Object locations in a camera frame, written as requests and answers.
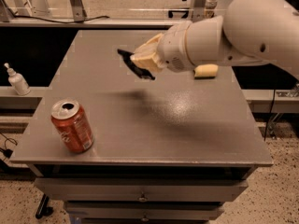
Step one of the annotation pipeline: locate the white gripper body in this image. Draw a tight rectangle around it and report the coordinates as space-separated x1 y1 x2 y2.
157 21 194 72

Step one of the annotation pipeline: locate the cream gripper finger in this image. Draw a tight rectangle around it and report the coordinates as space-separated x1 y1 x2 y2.
134 33 163 54
130 52 166 73

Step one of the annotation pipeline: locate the dark blue rxbar wrapper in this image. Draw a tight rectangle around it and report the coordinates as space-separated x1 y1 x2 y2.
117 49 155 80

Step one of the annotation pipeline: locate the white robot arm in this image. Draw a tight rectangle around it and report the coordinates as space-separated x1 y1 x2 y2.
130 0 299 78

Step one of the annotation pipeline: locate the red coke can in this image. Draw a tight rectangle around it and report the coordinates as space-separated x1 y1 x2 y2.
50 98 94 153

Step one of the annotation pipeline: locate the yellow sponge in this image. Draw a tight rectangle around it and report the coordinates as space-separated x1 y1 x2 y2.
194 64 219 78

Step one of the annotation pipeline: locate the white pump bottle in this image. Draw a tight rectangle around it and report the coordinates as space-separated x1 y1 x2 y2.
4 63 30 95

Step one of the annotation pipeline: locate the grey upper drawer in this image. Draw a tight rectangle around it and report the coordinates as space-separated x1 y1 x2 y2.
35 178 248 203

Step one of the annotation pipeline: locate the grey drawer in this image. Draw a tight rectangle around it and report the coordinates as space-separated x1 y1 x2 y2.
64 202 223 221
35 178 248 203

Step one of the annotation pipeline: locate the grey lower drawer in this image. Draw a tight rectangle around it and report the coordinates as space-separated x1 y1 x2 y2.
64 202 223 221

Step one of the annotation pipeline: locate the grey metal frame post right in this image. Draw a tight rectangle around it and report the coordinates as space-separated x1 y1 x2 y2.
190 0 206 22

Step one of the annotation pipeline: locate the grey metal frame post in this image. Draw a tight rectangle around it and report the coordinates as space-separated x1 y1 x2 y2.
69 0 87 22
190 0 206 22

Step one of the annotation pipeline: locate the black cable on shelf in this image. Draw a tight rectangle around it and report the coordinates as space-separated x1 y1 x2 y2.
0 0 110 24

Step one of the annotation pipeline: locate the black cable on floor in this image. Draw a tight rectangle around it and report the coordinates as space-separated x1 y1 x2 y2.
0 132 19 160

